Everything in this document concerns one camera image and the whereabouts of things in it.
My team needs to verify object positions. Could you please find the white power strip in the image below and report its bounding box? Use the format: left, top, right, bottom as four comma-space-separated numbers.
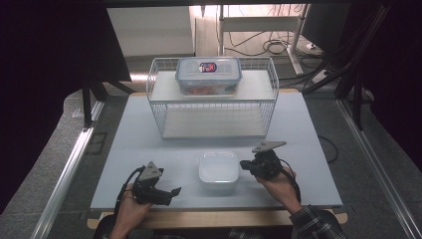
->
311, 69, 330, 85

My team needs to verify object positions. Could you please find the bundle of black floor cables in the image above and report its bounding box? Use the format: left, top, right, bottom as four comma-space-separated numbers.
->
224, 30, 327, 59

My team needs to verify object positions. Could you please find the dark monitor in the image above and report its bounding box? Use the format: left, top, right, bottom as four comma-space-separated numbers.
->
300, 3, 353, 55

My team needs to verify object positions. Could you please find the white desk frame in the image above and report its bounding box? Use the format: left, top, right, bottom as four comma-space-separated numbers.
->
216, 3, 312, 77

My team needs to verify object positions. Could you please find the right hand-held gripper cable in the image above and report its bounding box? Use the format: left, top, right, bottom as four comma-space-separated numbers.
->
279, 158, 303, 204

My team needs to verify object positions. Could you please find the person's left hand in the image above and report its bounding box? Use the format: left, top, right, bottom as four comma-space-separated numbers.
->
116, 189, 153, 228

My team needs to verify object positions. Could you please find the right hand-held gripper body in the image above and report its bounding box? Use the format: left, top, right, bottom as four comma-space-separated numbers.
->
248, 140, 288, 181

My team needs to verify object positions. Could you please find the white wire shelf rack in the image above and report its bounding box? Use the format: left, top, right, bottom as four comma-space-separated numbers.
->
145, 56, 280, 140

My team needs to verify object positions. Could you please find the white square bowl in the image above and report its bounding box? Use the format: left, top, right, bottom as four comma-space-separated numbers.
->
197, 150, 240, 191

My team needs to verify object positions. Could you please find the clear plastic food container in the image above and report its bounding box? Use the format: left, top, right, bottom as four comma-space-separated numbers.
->
174, 56, 243, 98

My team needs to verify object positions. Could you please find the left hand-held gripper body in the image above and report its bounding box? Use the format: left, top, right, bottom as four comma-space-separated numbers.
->
131, 160, 174, 206

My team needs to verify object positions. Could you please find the aluminium floor rail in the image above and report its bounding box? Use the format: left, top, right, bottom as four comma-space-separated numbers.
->
335, 99, 422, 239
30, 99, 106, 239

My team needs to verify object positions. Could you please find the hand-held gripper cable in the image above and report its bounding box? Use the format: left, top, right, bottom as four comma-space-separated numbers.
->
113, 164, 147, 213
279, 158, 303, 204

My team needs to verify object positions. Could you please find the white cabinet panel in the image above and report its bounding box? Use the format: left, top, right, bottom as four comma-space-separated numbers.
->
106, 5, 196, 58

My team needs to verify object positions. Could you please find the black metal stand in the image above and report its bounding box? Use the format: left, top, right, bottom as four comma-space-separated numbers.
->
302, 3, 394, 131
80, 71, 135, 129

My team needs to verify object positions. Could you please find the thin black floor cable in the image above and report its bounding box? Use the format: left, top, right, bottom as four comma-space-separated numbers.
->
317, 134, 339, 164

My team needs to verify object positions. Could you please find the black curtain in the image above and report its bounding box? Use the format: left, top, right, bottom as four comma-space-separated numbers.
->
0, 0, 133, 215
344, 0, 422, 164

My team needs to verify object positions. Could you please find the left hand-held gripper cable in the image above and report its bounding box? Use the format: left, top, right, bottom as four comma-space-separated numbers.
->
113, 164, 147, 213

